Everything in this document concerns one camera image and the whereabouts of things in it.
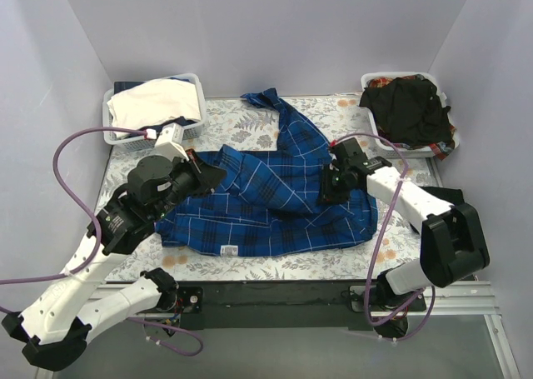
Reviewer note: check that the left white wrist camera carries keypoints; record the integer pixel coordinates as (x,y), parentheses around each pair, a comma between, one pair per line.
(168,142)

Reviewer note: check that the aluminium frame rail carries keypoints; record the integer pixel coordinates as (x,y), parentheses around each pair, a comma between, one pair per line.
(459,299)

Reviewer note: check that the folded white shirt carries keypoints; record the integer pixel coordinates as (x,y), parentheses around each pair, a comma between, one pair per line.
(154,104)

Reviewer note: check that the left white plastic basket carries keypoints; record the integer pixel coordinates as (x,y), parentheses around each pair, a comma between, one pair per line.
(153,105)

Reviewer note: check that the floral patterned table mat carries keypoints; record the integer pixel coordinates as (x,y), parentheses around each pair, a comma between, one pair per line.
(234,122)

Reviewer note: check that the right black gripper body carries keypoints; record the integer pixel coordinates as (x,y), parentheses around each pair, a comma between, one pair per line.
(329,186)

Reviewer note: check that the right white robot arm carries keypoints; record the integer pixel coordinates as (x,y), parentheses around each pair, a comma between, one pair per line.
(453,244)

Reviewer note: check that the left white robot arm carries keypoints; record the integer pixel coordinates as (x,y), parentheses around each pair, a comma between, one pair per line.
(56,329)

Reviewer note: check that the black crumpled shirt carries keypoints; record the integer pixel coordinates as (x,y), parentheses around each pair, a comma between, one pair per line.
(409,112)

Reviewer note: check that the blue plaid long sleeve shirt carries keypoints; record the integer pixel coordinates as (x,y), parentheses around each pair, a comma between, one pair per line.
(268,203)

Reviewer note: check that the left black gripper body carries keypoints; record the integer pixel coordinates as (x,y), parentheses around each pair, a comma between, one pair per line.
(201,175)

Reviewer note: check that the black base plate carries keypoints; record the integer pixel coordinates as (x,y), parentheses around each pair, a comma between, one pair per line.
(273,304)

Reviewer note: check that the folded black shirt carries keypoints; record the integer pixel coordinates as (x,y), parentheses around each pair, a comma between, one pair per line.
(449,195)

